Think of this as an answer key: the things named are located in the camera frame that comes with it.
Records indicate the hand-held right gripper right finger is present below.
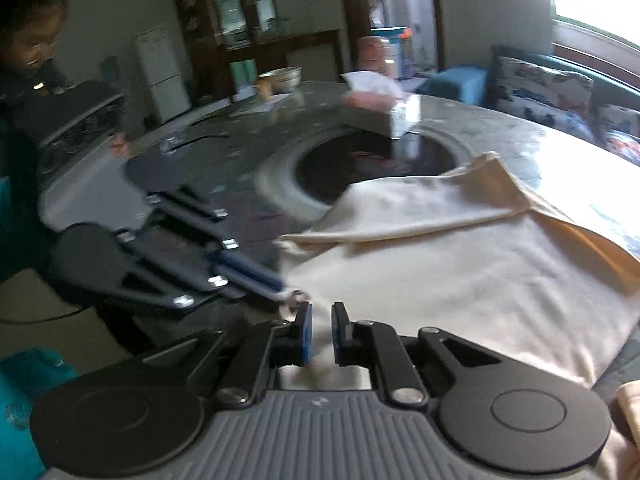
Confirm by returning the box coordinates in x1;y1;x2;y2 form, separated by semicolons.
331;301;502;408

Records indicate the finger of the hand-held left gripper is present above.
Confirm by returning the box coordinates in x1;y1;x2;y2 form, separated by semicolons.
116;229;297;310
145;185;239;252

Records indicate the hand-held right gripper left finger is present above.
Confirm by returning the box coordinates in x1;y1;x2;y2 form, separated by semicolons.
141;302;314;408

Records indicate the cream sweater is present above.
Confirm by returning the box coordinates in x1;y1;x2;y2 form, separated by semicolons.
274;151;640;391

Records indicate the white fridge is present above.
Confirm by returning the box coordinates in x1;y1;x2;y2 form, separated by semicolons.
133;25;192;124

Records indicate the black round hotplate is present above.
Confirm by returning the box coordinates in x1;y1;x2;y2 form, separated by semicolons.
294;127;459;207

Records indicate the dark wooden cabinet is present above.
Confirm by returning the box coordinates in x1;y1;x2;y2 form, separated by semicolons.
172;0;347;107

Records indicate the ceramic bowl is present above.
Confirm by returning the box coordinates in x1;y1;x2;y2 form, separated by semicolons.
258;66;303;92

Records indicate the tissue box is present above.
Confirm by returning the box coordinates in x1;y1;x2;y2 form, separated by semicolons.
341;71;422;139

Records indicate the teal cloth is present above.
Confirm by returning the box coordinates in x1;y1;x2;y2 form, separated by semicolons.
0;349;78;480

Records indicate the pink water bottle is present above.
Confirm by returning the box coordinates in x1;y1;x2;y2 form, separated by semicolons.
357;36;392;79

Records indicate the blue toy cabinet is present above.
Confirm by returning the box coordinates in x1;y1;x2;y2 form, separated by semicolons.
372;27;416;79

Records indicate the large butterfly print cushion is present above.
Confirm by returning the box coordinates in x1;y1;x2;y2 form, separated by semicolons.
491;55;597;144

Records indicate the small butterfly print cushion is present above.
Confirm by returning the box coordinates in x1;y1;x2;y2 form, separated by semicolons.
596;104;640;167

